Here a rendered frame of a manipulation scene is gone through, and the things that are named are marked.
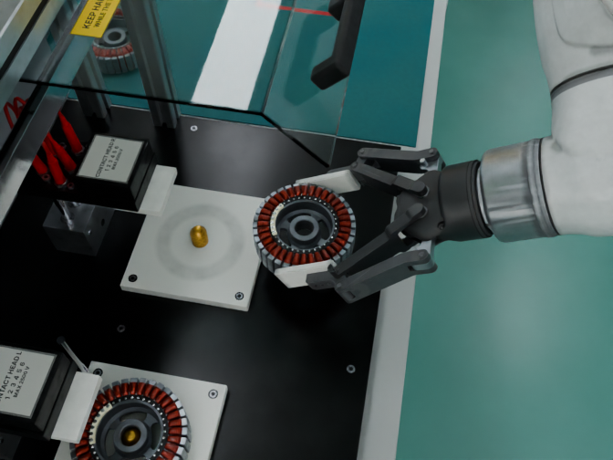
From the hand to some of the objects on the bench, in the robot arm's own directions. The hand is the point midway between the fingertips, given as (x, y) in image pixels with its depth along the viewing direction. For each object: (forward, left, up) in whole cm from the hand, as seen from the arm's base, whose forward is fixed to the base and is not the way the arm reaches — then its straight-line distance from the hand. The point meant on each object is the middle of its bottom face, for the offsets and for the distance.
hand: (306, 230), depth 74 cm
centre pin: (+13, +1, -6) cm, 14 cm away
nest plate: (+13, +1, -7) cm, 15 cm away
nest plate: (+12, +25, -7) cm, 28 cm away
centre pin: (+12, +25, -6) cm, 28 cm away
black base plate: (+14, +13, -9) cm, 21 cm away
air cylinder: (+27, +2, -7) cm, 28 cm away
